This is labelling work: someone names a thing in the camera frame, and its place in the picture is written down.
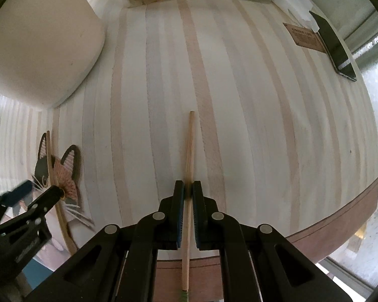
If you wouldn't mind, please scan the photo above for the plain wooden chopstick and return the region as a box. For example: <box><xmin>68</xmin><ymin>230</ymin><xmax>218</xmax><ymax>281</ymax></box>
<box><xmin>47</xmin><ymin>130</ymin><xmax>78</xmax><ymax>255</ymax></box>

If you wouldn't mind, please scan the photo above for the green-tipped wooden chopstick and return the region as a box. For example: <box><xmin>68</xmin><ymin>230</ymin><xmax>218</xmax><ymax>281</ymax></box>
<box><xmin>180</xmin><ymin>111</ymin><xmax>196</xmax><ymax>302</ymax></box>

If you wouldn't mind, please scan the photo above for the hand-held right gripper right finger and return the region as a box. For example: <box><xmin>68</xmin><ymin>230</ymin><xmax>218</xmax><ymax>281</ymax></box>
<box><xmin>192</xmin><ymin>181</ymin><xmax>355</xmax><ymax>302</ymax></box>

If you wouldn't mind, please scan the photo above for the blue kitchen cabinet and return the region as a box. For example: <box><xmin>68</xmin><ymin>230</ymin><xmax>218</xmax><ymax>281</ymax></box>
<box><xmin>20</xmin><ymin>257</ymin><xmax>56</xmax><ymax>290</ymax></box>

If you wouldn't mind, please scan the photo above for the cream cylindrical chopstick holder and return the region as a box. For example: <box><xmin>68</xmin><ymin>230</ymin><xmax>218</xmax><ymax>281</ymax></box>
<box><xmin>0</xmin><ymin>0</ymin><xmax>107</xmax><ymax>110</ymax></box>

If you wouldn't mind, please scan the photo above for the white tissue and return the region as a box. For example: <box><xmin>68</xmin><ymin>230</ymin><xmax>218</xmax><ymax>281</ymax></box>
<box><xmin>270</xmin><ymin>0</ymin><xmax>322</xmax><ymax>32</ymax></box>

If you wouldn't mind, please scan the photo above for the black smartphone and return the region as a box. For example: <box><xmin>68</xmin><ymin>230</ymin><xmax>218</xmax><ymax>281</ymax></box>
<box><xmin>309</xmin><ymin>10</ymin><xmax>357</xmax><ymax>83</ymax></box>

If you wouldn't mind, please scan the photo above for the striped cat print table mat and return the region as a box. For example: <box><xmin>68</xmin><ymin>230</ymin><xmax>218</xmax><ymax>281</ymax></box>
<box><xmin>0</xmin><ymin>0</ymin><xmax>378</xmax><ymax>302</ymax></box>

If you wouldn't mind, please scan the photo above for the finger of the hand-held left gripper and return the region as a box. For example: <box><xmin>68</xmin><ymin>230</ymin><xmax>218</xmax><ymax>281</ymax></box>
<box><xmin>0</xmin><ymin>184</ymin><xmax>66</xmax><ymax>229</ymax></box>
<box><xmin>0</xmin><ymin>180</ymin><xmax>35</xmax><ymax>224</ymax></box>

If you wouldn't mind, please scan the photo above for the brown card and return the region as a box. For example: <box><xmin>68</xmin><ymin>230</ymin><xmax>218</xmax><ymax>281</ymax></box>
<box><xmin>282</xmin><ymin>22</ymin><xmax>329</xmax><ymax>53</ymax></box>

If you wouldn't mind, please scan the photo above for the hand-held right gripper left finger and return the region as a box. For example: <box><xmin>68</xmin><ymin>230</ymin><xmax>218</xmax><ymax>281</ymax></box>
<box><xmin>25</xmin><ymin>180</ymin><xmax>186</xmax><ymax>302</ymax></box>

